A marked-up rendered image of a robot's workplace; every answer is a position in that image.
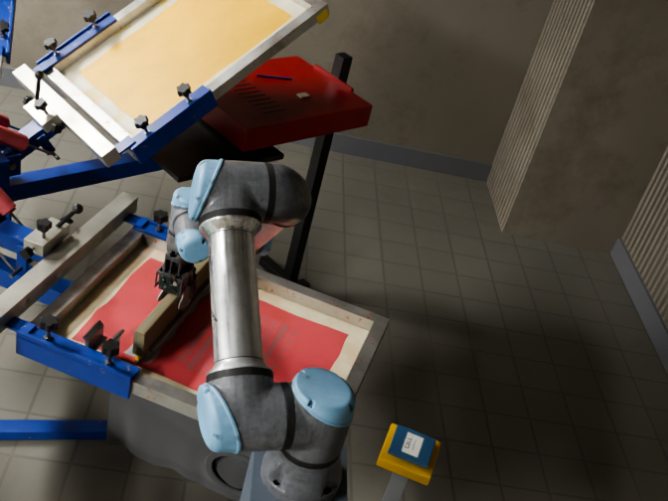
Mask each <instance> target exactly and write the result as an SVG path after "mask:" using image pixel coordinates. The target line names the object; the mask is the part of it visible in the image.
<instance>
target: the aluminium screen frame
mask: <svg viewBox="0 0 668 501"><path fill-rule="evenodd" d="M141 244H144V245H147V246H149V247H152V248H155V249H157V250H160V251H164V252H167V250H166V248H167V244H166V242H165V241H162V240H160V239H157V238H154V237H152V236H149V235H147V234H144V233H141V232H139V231H136V230H134V229H133V228H132V229H131V230H130V231H129V232H128V233H127V234H126V235H125V236H123V237H122V238H121V239H120V240H119V241H118V242H117V243H116V244H115V245H114V246H113V247H112V248H110V249H109V250H108V251H107V252H106V253H105V254H104V255H103V256H102V257H101V258H100V259H99V260H97V261H96V262H95V263H94V264H93V265H92V266H91V267H90V268H89V269H88V270H87V271H86V272H84V273H83V274H82V275H81V276H80V277H79V278H78V279H77V280H76V281H75V282H74V283H73V284H71V285H70V286H69V287H68V288H67V289H66V290H65V291H64V292H63V293H62V294H61V295H60V296H59V297H57V298H56V299H55V300H54V301H53V302H52V303H51V304H50V305H49V306H48V307H47V308H46V309H44V310H43V311H42V312H41V313H40V314H39V315H38V316H37V317H36V318H35V319H34V320H33V321H31V323H33V324H35V325H37V326H38V327H40V321H41V316H46V315H48V314H52V315H53V316H58V317H59V321H58V325H59V324H60V323H61V322H62V321H63V320H64V319H65V318H66V317H67V316H68V315H69V314H70V313H71V312H72V311H73V310H74V309H75V308H76V307H77V306H78V305H80V304H81V303H82V302H83V301H84V300H85V299H86V298H87V297H88V296H89V295H90V294H91V293H92V292H93V291H94V290H95V289H96V288H97V287H98V286H99V285H100V284H101V283H102V282H103V281H104V280H105V279H106V278H107V277H108V276H109V275H110V274H111V273H112V272H113V271H114V270H116V269H117V268H118V267H119V266H120V265H121V264H122V263H123V262H124V261H125V260H126V259H127V258H128V257H129V256H130V255H131V254H132V253H133V252H134V251H135V250H136V249H137V248H138V247H139V246H140V245H141ZM256 273H257V287H258V288H259V289H262V290H264V291H267V292H270V293H272V294H275V295H277V296H280V297H283V298H285V299H288V300H290V301H293V302H296V303H298V304H301V305H303V306H306V307H309V308H311V309H314V310H316V311H319V312H322V313H324V314H327V315H329V316H332V317H335V318H337V319H340V320H342V321H345V322H348V323H350V324H353V325H355V326H358V327H361V328H363V329H366V330H368V331H369V333H368V335H367V337H366V339H365V341H364V343H363V345H362V347H361V349H360V352H359V354H358V356H357V358H356V360H355V362H354V364H353V366H352V368H351V370H350V372H349V374H348V377H347V379H346V382H347V383H348V384H349V385H350V387H351V388H352V390H353V392H354V394H355V398H356V396H357V394H358V392H359V389H360V387H361V385H362V383H363V381H364V378H365V376H366V374H367V372H368V370H369V367H370V365H371V363H372V361H373V358H374V356H375V354H376V352H377V350H378V347H379V345H380V343H381V341H382V339H383V336H384V334H385V332H386V330H387V327H388V324H389V321H390V319H389V318H386V317H384V316H381V315H378V314H376V313H373V312H371V311H368V310H365V309H363V308H360V307H358V306H355V305H352V304H350V303H347V302H344V301H342V300H339V299H337V298H334V297H331V296H329V295H326V294H323V293H321V292H318V291H316V290H313V289H310V288H308V287H305V286H302V285H300V284H297V283H295V282H292V281H289V280H287V279H284V278H281V277H279V276H276V275H274V274H271V273H268V272H266V271H263V270H260V269H258V268H257V269H256ZM130 393H131V394H134V395H136V396H138V397H141V398H143V399H146V400H148V401H151V402H153V403H155V404H158V405H160V406H163V407H165V408H167V409H170V410H172V411H175V412H177V413H180V414H182V415H184V416H187V417H189V418H193V419H196V420H199V419H198V411H197V403H198V402H197V395H194V394H192V393H189V392H187V391H185V390H182V389H180V388H177V387H175V386H172V385H170V384H167V383H165V382H163V381H160V380H158V379H155V378H153V377H150V376H148V375H145V374H143V373H140V372H139V373H138V374H137V376H136V377H135V378H134V379H133V380H132V382H131V390H130Z"/></svg>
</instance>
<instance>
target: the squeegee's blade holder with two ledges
mask: <svg viewBox="0 0 668 501"><path fill-rule="evenodd" d="M209 286H210V278H208V279H207V280H206V281H205V282H204V284H203V285H202V286H201V287H200V288H199V290H198V291H197V292H196V293H195V294H194V296H193V298H192V300H191V302H190V303H189V305H188V306H187V308H186V309H185V310H184V311H183V312H179V313H178V314H177V316H176V317H175V318H174V319H173V320H172V322H171V323H170V324H169V325H168V326H167V327H166V329H165V330H164V331H163V332H162V333H161V335H160V336H159V337H158V338H157V339H156V340H155V342H154V343H153V344H152V345H151V346H150V348H149V351H150V352H152V353H153V352H155V350H156V349H157V348H158V347H159V346H160V344H161V343H162V342H163V341H164V340H165V338H166V337H167V336H168V335H169V334H170V332H171V331H172V330H173V329H174V328H175V326H176V325H177V324H178V323H179V322H180V320H181V319H182V318H183V317H184V316H185V314H186V313H187V312H188V311H189V310H190V308H191V307H192V306H193V305H194V304H195V302H196V301H197V300H198V299H199V298H200V296H201V295H202V294H203V293H204V292H205V290H206V289H207V288H208V287H209Z"/></svg>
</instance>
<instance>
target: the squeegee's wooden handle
mask: <svg viewBox="0 0 668 501"><path fill-rule="evenodd" d="M194 267H195V268H196V269H197V270H196V274H198V282H199V284H198V289H197V291H198V290H199V288H200V287H201V286H202V285H203V284H204V282H205V281H206V280H207V279H208V278H209V277H210V271H209V258H207V259H206V260H204V261H202V262H198V263H195V264H194ZM197 291H196V292H197ZM196 292H195V293H196ZM181 298H182V295H181V296H180V297H179V296H177V295H175V294H172V293H170V292H169V293H168V294H167V295H166V296H165V297H164V298H163V300H162V301H161V302H160V303H159V304H158V305H157V306H156V307H155V308H154V310H153V311H152V312H151V313H150V314H149V315H148V316H147V317H146V319H145V320H144V321H143V322H142V323H141V324H140V325H139V326H138V327H137V329H136V330H135V331H134V336H133V348H132V354H135V355H137V356H140V357H144V356H145V355H146V354H147V352H148V351H149V348H150V346H151V345H152V344H153V343H154V342H155V340H156V339H157V338H158V337H159V336H160V335H161V333H162V332H163V331H164V330H165V329H166V327H167V326H168V325H169V324H170V323H171V322H172V320H173V319H174V318H175V317H176V316H177V314H178V313H179V312H180V310H179V309H178V306H179V302H180V300H181Z"/></svg>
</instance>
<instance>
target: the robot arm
mask: <svg viewBox="0 0 668 501"><path fill-rule="evenodd" d="M310 207H311V193H310V189H309V187H308V184H307V183H306V181H305V180H304V179H303V178H302V176H301V175H300V174H299V173H297V172H296V171H295V170H293V169H292V168H290V167H287V166H285V165H282V164H278V163H270V162H269V163H265V162H250V161H235V160H224V159H220V160H214V159H206V160H203V161H201V162H200V163H199V164H198V165H197V167H196V170H195V173H194V177H193V181H192V186H191V187H182V188H179V189H177V190H176V191H175V192H174V194H173V199H172V202H171V212H170V220H169V227H168V232H167V240H166V244H167V248H166V250H167V252H166V253H165V260H164V263H163V264H162V265H161V266H160V267H159V268H158V269H157V270H156V278H155V285H154V287H156V286H157V285H158V284H159V287H158V288H159V289H162V291H161V292H160V294H159V296H158V298H157V301H160V300H162V299H163V298H164V297H165V296H166V295H167V294H168V293H169V292H170V293H172V294H175V295H177V296H179V297H180V296H181V295H182V298H181V300H180V302H179V306H178V309H179V310H180V312H183V311H184V310H185V309H186V308H187V306H188V305H189V303H190V302H191V300H192V298H193V296H194V294H195V292H196V291H197V289H198V284H199V282H198V274H196V270H197V269H196V268H195V267H194V263H198V262H202V261H204V260H206V259H207V258H209V271H210V289H211V309H212V327H213V346H214V367H213V368H212V369H211V370H210V371H209V373H208V374H207V375H206V383H204V384H203V385H201V386H200V387H199V389H198V393H197V402H198V403H197V411H198V419H199V425H200V429H201V433H202V436H203V439H204V442H205V443H206V444H207V446H208V447H209V448H210V449H211V450H212V451H214V452H217V453H233V454H238V453H240V452H254V451H266V453H265V454H264V457H263V460H262V463H261V467H260V477H261V480H262V483H263V485H264V487H265V488H266V490H267V491H268V492H269V493H270V494H271V495H272V496H273V497H274V498H275V499H277V500H278V501H331V500H332V499H333V498H334V497H335V496H336V494H337V492H338V490H339V487H340V484H341V481H342V465H341V456H340V454H341V451H342V448H343V445H344V442H345V439H346V436H347V433H348V430H349V427H350V424H351V423H352V421H353V418H354V410H355V406H356V398H355V394H354V392H353V390H352V388H351V387H350V385H349V384H348V383H347V382H346V381H345V380H344V379H343V378H341V377H339V376H338V375H337V374H336V373H334V372H332V371H329V370H326V369H323V368H316V367H311V368H305V369H303V370H301V371H300V372H299V373H297V374H296V375H295V376H294V378H293V380H292V382H275V381H274V380H273V370H272V368H271V367H269V366H268V365H267V364H266V363H265V362H264V361H263V354H262V341H261V327H260V314H259V300H258V287H257V273H256V260H255V257H256V256H257V255H266V254H268V253H269V252H270V249H271V245H272V238H273V237H274V236H276V235H277V234H278V233H279V232H281V231H282V230H283V229H284V228H291V227H293V226H295V225H297V224H298V223H300V222H301V221H302V220H303V219H304V218H305V217H306V215H307V214H308V212H309V210H310ZM158 274H159V279H158V280H157V276H158Z"/></svg>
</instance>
